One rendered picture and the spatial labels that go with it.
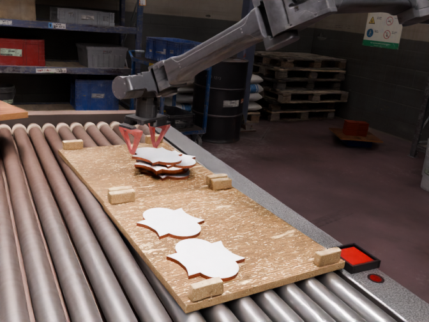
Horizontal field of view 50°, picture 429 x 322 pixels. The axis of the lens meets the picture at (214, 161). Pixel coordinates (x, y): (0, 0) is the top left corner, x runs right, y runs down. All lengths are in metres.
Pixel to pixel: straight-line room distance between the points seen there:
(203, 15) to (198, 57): 5.46
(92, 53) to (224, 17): 2.18
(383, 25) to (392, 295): 5.96
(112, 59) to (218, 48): 4.41
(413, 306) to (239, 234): 0.35
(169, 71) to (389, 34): 5.67
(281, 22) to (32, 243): 0.63
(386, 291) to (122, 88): 0.74
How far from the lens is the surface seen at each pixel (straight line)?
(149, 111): 1.22
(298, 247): 0.95
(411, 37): 6.45
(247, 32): 0.95
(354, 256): 0.98
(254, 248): 0.92
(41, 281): 0.83
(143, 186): 1.16
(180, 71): 1.10
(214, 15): 6.58
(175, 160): 1.22
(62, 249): 0.92
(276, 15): 0.90
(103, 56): 5.33
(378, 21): 6.81
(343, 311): 0.83
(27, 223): 1.02
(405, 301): 0.91
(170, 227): 0.95
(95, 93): 5.38
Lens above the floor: 1.37
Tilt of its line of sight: 18 degrees down
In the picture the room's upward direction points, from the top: 6 degrees clockwise
